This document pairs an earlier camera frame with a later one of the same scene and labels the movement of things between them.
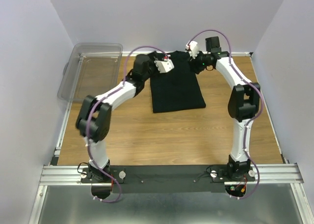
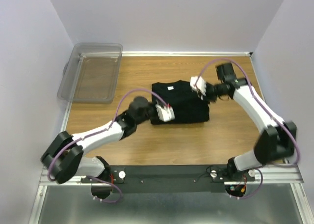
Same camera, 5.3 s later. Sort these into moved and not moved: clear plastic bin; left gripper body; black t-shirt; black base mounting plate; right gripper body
Moved: right gripper body; black t-shirt; left gripper body
Not moved: black base mounting plate; clear plastic bin
